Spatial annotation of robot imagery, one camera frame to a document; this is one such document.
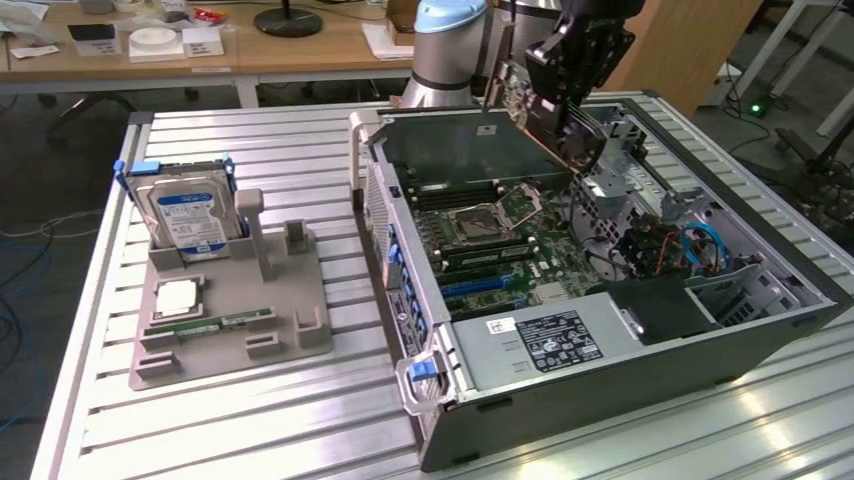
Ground perforated metal drive cage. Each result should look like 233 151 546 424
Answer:
570 117 675 261

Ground clear plastic bag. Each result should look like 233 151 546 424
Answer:
0 0 55 39

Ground cardboard box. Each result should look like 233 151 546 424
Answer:
384 0 420 35

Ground hard disk with blue label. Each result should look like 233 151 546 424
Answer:
129 169 240 261

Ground graphics card with black fan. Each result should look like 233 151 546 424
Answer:
479 14 612 175

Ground wooden cabinet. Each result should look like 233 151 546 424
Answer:
603 0 766 116

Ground green ram stick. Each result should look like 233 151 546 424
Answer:
143 308 276 340

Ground grey power supply unit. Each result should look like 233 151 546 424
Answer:
451 292 642 394

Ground white box with round dish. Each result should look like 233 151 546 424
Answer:
128 27 187 64

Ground metal disk bay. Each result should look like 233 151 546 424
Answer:
684 262 802 329

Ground orange wire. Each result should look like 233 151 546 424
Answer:
650 224 676 275

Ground grey parts rack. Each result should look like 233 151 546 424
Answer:
124 187 334 392

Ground blue floor cable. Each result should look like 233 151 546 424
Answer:
0 234 55 432

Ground metal socket cover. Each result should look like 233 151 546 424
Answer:
492 181 546 226

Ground black round lamp base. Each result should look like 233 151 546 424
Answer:
252 0 326 39

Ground cpu chip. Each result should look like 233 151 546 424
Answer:
151 280 203 320

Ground open black pc case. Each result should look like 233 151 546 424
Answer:
347 89 854 474

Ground blue wire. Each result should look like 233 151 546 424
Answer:
678 221 734 277

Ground black floor stand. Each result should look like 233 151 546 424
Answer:
773 127 854 221

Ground white paper slip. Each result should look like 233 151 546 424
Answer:
8 44 61 60

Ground green motherboard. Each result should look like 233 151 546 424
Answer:
399 164 615 321

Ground long blue expansion slot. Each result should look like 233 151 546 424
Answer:
439 276 510 300

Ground wooden desk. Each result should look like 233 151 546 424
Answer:
0 0 602 109

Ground white desk frame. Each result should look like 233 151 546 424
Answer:
730 0 854 137

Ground blue disk caddy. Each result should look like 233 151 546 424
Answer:
111 152 249 251

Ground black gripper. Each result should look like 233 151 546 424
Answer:
523 0 647 109

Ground black plastic shroud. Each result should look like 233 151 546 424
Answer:
604 277 726 347

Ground cpu socket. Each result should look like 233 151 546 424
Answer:
450 207 508 247

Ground white paper stack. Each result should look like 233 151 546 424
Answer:
362 22 419 62

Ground white box with black top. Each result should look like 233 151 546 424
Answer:
68 23 123 57

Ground white labelled box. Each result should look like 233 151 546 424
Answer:
180 27 227 58

